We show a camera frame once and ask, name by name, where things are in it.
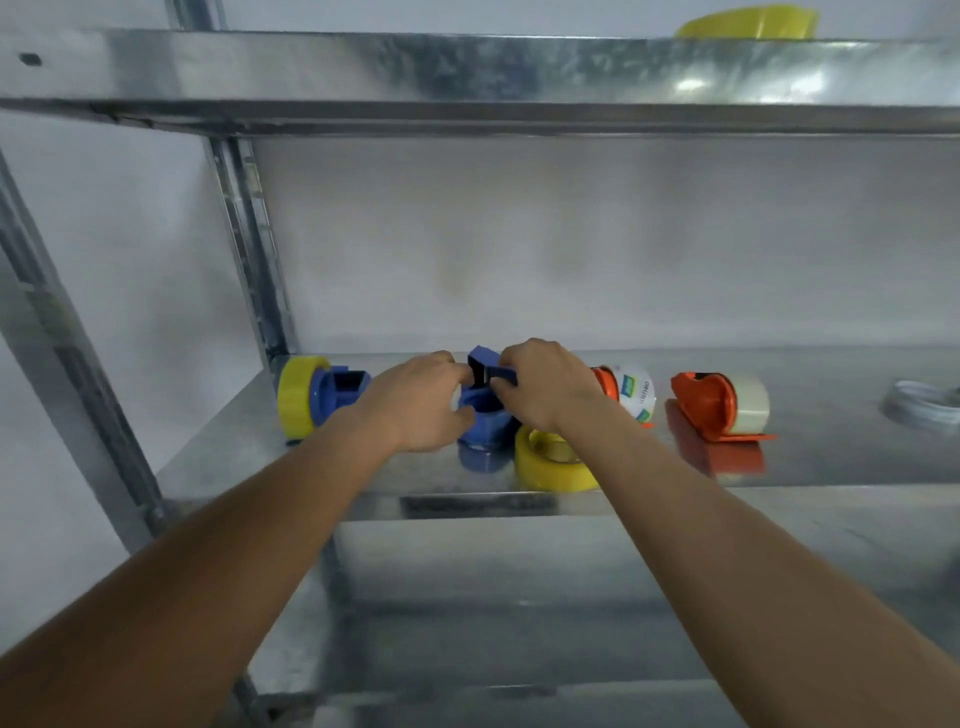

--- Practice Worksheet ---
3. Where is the person's left hand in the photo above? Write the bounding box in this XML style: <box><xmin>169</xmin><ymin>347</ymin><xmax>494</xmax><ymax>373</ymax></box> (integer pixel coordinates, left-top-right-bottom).
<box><xmin>350</xmin><ymin>350</ymin><xmax>477</xmax><ymax>456</ymax></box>

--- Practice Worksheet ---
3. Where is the person's right hand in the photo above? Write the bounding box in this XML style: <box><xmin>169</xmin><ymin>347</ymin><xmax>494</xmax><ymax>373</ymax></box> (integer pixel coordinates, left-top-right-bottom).
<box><xmin>485</xmin><ymin>338</ymin><xmax>606</xmax><ymax>438</ymax></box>

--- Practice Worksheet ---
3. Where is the orange tape dispenser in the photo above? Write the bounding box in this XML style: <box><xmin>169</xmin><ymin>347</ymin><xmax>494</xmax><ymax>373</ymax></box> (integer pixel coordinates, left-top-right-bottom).
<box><xmin>590</xmin><ymin>364</ymin><xmax>658</xmax><ymax>430</ymax></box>
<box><xmin>668</xmin><ymin>370</ymin><xmax>778</xmax><ymax>445</ymax></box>

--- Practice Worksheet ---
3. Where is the blue tape dispenser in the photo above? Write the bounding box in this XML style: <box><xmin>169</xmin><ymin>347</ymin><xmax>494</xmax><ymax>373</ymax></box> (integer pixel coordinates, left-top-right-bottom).
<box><xmin>307</xmin><ymin>364</ymin><xmax>374</xmax><ymax>430</ymax></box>
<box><xmin>451</xmin><ymin>344</ymin><xmax>525</xmax><ymax>452</ymax></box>

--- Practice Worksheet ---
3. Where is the yellow tape roll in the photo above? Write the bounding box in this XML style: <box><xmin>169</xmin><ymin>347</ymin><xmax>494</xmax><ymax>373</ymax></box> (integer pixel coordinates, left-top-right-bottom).
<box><xmin>676</xmin><ymin>3</ymin><xmax>821</xmax><ymax>41</ymax></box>
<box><xmin>512</xmin><ymin>422</ymin><xmax>602</xmax><ymax>495</ymax></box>
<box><xmin>275</xmin><ymin>354</ymin><xmax>333</xmax><ymax>442</ymax></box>

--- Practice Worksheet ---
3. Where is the person's left forearm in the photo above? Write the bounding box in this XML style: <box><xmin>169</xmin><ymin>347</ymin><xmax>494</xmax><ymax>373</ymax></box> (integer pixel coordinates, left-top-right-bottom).
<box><xmin>0</xmin><ymin>408</ymin><xmax>395</xmax><ymax>728</ymax></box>

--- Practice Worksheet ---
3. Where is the person's right forearm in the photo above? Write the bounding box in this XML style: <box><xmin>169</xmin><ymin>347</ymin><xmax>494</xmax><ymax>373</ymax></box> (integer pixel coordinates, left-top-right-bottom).
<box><xmin>558</xmin><ymin>408</ymin><xmax>960</xmax><ymax>728</ymax></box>

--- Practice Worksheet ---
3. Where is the galvanized metal shelving rack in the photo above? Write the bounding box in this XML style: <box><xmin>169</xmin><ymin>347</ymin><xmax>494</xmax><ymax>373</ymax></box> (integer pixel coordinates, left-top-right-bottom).
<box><xmin>0</xmin><ymin>0</ymin><xmax>960</xmax><ymax>728</ymax></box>

